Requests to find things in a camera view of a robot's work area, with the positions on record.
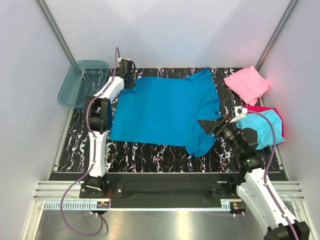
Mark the light blue folded t-shirt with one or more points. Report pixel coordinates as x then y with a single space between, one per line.
262 127

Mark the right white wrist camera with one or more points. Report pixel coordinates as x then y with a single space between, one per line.
240 113

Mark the corner frame post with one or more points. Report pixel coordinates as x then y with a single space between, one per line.
292 4
42 4

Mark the slotted cable duct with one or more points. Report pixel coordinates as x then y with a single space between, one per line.
94 205

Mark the pink folded t-shirt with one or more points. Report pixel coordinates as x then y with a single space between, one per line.
248 84

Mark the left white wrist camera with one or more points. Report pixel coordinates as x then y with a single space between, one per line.
123 59

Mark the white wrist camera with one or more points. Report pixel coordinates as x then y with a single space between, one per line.
240 113
123 59

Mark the left corner frame post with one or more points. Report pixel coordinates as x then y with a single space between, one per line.
42 4

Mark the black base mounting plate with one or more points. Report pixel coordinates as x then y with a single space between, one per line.
220 189

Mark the magenta folded t-shirt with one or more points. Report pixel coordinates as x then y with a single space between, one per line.
260 109

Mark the right corner frame post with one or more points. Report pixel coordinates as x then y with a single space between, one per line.
292 4

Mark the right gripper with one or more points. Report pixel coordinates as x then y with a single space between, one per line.
209 126

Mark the teal plastic bin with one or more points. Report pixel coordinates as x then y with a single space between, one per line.
84 78

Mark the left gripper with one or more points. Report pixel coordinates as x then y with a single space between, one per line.
131 85

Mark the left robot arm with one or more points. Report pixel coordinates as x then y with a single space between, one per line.
99 120

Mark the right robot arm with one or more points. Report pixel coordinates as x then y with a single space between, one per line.
253 185

